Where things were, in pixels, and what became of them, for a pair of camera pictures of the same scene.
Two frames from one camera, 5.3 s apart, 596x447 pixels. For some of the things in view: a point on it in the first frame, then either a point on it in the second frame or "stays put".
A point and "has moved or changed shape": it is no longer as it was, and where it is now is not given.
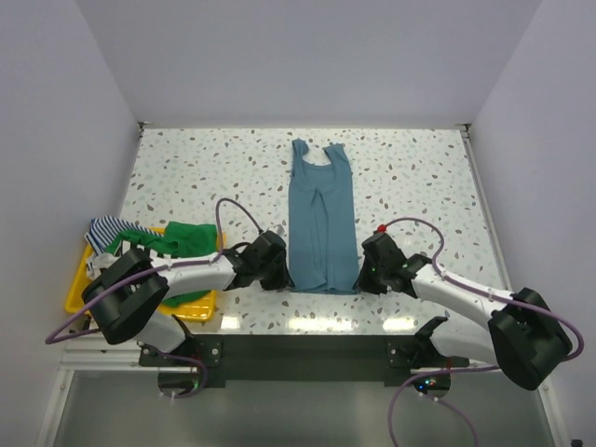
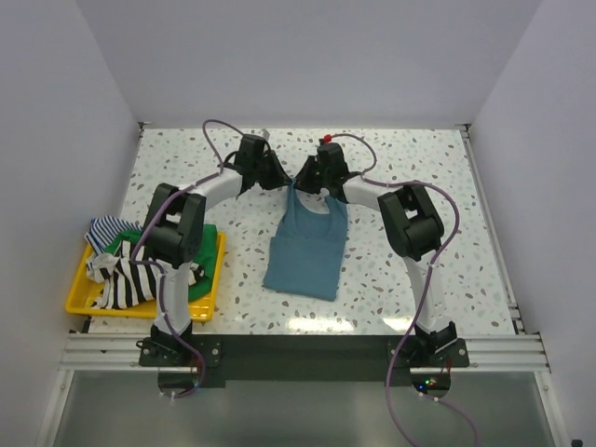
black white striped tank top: (100, 237) has moved or changed shape
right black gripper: (363, 284) → (301, 180)
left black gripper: (283, 280) → (280, 177)
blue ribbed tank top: (323, 256) has moved or changed shape
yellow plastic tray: (200, 309) stays put
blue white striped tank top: (104, 231) stays put
